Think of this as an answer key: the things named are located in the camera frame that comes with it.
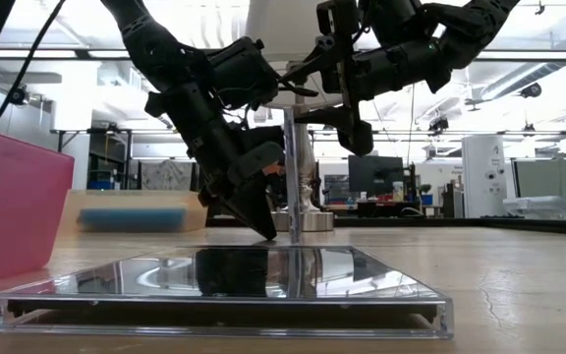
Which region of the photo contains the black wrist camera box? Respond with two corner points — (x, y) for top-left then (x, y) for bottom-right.
(356, 37), (454, 99)
(206, 36), (282, 110)

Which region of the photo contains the clear jewel case black tray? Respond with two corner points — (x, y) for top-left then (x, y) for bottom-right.
(284, 107), (303, 246)
(0, 244), (455, 341)

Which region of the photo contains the translucent orange plastic bin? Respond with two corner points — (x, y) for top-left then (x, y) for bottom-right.
(59, 189), (209, 233)

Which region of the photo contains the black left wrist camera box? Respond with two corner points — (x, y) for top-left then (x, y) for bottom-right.
(206, 36), (282, 110)

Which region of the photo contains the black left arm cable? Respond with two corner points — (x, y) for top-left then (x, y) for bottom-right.
(0, 0), (68, 132)

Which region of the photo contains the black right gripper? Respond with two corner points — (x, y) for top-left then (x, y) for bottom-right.
(280, 0), (434, 157)

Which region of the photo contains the green partition panel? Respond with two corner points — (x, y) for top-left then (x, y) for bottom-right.
(516, 159), (566, 217)

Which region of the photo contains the white pillar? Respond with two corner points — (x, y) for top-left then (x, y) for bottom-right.
(461, 135), (518, 219)

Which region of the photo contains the clear plastic container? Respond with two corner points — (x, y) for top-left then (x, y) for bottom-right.
(502, 195), (566, 221)

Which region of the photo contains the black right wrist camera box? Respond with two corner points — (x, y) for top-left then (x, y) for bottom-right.
(356, 37), (454, 99)

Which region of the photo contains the black computer monitor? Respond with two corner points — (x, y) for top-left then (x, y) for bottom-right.
(347, 154), (405, 194)

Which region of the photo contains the pink plastic bin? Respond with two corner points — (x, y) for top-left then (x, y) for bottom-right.
(0, 125), (76, 287)

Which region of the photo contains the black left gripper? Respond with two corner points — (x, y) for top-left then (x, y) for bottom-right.
(144, 81), (285, 242)

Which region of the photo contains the white shade silver table lamp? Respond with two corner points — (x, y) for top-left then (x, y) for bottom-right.
(243, 0), (344, 232)

